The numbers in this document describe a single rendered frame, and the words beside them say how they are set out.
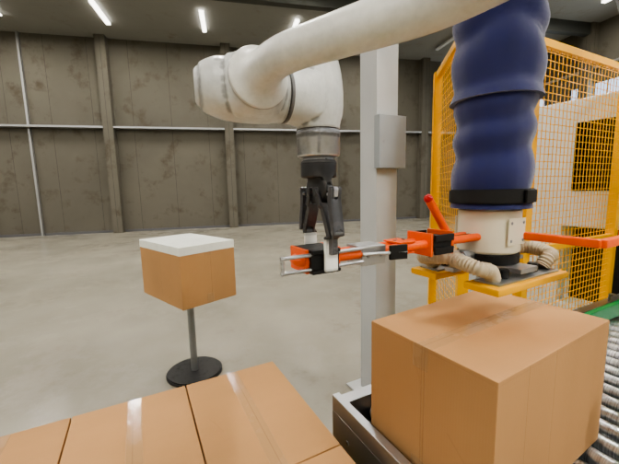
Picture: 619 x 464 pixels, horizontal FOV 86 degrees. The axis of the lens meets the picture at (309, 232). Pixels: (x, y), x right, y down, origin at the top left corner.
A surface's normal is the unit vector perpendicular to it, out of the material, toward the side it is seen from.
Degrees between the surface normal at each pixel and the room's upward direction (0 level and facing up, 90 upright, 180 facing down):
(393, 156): 90
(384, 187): 90
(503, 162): 76
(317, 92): 92
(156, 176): 90
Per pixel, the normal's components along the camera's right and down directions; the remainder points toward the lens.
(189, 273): 0.74, 0.07
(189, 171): 0.22, 0.12
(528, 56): 0.05, 0.30
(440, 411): -0.86, 0.09
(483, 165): -0.68, -0.06
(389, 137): 0.46, 0.11
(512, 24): -0.30, 0.01
